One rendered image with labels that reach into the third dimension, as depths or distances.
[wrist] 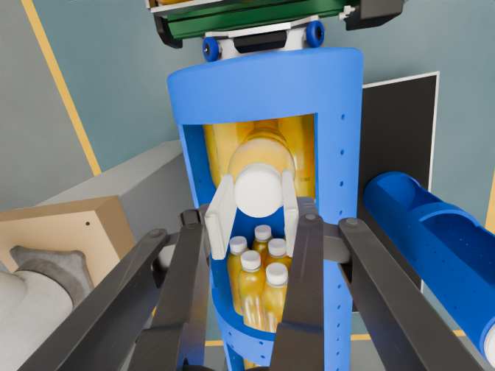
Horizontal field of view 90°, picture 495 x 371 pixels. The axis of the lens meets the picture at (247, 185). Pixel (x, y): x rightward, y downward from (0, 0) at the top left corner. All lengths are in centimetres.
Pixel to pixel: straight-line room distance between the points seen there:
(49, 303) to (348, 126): 65
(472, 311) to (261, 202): 80
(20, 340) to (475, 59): 200
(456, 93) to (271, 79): 158
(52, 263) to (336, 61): 68
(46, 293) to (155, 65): 128
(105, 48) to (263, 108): 157
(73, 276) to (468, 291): 101
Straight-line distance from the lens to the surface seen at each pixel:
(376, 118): 147
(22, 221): 75
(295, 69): 28
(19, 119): 223
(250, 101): 28
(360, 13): 54
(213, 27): 65
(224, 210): 16
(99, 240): 65
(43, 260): 74
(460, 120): 184
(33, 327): 68
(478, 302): 92
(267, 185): 19
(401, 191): 162
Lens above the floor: 151
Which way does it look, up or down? 68 degrees down
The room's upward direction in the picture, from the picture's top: 165 degrees counter-clockwise
